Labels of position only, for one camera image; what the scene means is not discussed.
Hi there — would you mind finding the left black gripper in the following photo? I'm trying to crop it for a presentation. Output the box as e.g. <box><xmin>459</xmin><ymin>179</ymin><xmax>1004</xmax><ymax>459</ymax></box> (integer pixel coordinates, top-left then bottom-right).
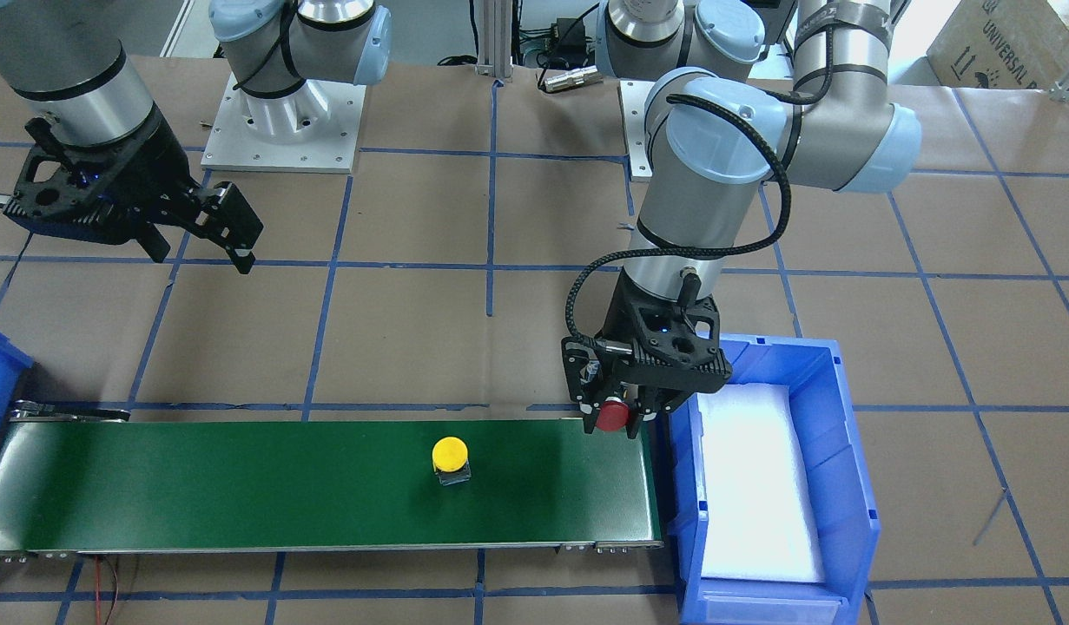
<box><xmin>561</xmin><ymin>274</ymin><xmax>732</xmax><ymax>432</ymax></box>

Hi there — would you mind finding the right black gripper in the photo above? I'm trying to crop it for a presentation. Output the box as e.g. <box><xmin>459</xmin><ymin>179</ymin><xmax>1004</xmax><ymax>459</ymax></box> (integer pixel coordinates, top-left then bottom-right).
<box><xmin>3</xmin><ymin>112</ymin><xmax>263</xmax><ymax>274</ymax></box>

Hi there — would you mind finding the red emergency stop button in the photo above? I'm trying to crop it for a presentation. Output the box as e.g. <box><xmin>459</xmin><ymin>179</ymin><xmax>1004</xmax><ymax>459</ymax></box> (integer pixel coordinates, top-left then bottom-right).
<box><xmin>595</xmin><ymin>395</ymin><xmax>630</xmax><ymax>432</ymax></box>

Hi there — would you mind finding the yellow push button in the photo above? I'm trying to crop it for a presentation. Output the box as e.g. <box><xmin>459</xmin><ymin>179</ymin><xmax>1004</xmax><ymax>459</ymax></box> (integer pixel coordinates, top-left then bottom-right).
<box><xmin>431</xmin><ymin>436</ymin><xmax>471</xmax><ymax>486</ymax></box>

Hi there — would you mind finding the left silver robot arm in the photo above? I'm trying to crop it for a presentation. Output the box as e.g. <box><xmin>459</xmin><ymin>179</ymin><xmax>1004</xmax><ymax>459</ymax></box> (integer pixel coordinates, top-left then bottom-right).
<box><xmin>561</xmin><ymin>1</ymin><xmax>921</xmax><ymax>437</ymax></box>

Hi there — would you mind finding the white foam pad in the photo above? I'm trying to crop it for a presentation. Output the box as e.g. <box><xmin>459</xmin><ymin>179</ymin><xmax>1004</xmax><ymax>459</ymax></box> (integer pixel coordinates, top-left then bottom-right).
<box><xmin>697</xmin><ymin>384</ymin><xmax>825</xmax><ymax>584</ymax></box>

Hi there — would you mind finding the green conveyor belt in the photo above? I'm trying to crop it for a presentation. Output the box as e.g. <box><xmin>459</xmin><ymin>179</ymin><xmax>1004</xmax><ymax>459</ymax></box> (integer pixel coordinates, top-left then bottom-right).
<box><xmin>0</xmin><ymin>418</ymin><xmax>663</xmax><ymax>556</ymax></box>

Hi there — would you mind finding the silver metal cylinder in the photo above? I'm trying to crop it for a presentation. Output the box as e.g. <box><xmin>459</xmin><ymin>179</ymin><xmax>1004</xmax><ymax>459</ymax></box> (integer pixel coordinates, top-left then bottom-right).
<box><xmin>542</xmin><ymin>66</ymin><xmax>604</xmax><ymax>94</ymax></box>

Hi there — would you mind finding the black power adapter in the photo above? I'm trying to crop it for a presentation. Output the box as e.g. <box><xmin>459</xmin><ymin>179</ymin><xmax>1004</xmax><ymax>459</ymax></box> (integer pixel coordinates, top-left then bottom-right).
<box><xmin>551</xmin><ymin>17</ymin><xmax>587</xmax><ymax>53</ymax></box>

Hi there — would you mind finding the cardboard box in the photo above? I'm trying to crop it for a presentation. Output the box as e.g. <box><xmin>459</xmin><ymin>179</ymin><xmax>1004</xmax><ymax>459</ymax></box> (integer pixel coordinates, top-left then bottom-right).
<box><xmin>927</xmin><ymin>1</ymin><xmax>1069</xmax><ymax>89</ymax></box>

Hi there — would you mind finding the black braided cable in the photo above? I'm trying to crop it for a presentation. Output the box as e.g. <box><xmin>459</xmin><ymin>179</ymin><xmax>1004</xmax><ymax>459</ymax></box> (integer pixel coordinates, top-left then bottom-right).
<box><xmin>564</xmin><ymin>0</ymin><xmax>843</xmax><ymax>348</ymax></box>

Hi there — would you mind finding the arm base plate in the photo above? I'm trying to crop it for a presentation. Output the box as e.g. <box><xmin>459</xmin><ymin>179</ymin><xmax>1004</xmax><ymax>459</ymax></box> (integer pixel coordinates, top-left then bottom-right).
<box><xmin>201</xmin><ymin>76</ymin><xmax>366</xmax><ymax>174</ymax></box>
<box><xmin>620</xmin><ymin>80</ymin><xmax>769</xmax><ymax>183</ymax></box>

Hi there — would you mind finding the red conveyor wire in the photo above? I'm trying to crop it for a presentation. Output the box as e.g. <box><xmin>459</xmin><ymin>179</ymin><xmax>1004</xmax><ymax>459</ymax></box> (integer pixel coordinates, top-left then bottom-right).
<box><xmin>91</xmin><ymin>556</ymin><xmax>122</xmax><ymax>625</ymax></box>

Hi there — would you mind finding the aluminium frame post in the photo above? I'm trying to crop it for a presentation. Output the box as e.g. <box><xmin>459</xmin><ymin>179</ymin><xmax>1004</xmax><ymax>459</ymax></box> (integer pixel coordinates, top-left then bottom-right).
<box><xmin>472</xmin><ymin>0</ymin><xmax>517</xmax><ymax>82</ymax></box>

